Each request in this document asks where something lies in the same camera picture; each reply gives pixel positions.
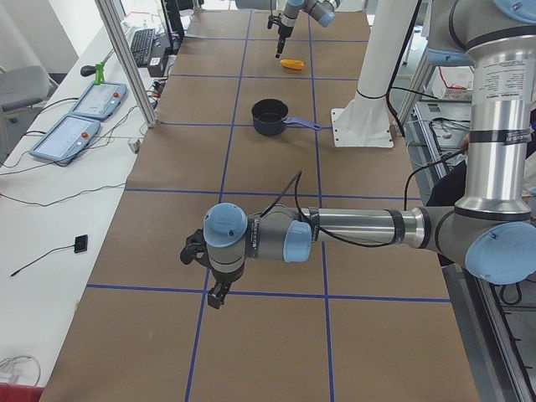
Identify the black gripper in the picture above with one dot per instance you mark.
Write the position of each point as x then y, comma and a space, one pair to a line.
225, 275
285, 28

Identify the black usb hub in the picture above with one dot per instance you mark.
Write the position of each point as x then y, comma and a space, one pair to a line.
81, 243

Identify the seated person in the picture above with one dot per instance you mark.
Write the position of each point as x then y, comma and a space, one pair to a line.
452, 187

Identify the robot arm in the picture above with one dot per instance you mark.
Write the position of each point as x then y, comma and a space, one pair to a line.
321, 11
487, 231

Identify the teach pendant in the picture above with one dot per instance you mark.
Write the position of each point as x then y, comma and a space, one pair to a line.
99, 102
66, 139

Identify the aluminium frame post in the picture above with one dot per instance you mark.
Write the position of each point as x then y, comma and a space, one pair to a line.
112, 23

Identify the upper teach pendant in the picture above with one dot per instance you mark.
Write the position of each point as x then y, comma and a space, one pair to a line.
99, 102

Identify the green handled tool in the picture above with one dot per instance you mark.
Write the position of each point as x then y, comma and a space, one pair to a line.
97, 70

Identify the black keyboard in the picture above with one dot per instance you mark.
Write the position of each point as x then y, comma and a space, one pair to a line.
141, 46

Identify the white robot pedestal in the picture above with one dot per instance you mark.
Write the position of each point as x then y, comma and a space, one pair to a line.
364, 121

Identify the yellow corn cob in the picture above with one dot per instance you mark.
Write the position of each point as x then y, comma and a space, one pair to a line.
292, 64

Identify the dark blue pot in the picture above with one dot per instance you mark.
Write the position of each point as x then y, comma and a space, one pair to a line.
270, 118

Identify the lower teach pendant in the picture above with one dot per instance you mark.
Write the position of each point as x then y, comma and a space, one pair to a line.
66, 139

